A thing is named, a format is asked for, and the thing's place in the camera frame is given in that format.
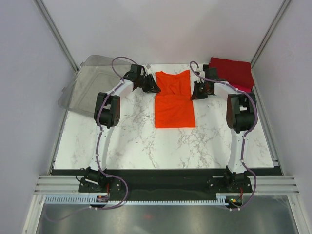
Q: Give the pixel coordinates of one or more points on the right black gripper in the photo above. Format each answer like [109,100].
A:
[196,95]

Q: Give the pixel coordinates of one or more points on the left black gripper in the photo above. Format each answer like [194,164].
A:
[152,87]

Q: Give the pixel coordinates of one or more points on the orange t shirt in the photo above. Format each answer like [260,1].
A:
[173,105]

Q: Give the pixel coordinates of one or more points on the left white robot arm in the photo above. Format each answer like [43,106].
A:
[107,114]

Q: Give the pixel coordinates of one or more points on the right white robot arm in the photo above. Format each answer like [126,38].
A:
[241,114]

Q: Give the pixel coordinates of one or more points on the black folded shirt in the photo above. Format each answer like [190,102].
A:
[211,74]

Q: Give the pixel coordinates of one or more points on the dark red folded shirt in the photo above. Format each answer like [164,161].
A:
[237,73]

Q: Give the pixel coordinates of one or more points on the pink folded shirt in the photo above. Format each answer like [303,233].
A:
[242,88]

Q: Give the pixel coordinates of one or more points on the clear plastic bin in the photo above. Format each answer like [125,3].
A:
[97,74]

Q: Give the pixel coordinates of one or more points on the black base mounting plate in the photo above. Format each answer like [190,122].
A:
[163,183]

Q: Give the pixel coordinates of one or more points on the right aluminium frame post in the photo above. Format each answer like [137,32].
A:
[270,31]

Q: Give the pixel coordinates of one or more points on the aluminium frame post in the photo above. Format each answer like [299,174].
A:
[270,31]
[55,32]

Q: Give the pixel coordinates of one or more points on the white slotted cable duct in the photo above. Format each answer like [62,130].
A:
[99,200]

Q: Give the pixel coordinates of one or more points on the left aluminium frame post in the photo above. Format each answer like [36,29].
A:
[55,32]

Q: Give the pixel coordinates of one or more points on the left aluminium rail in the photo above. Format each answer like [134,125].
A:
[57,185]

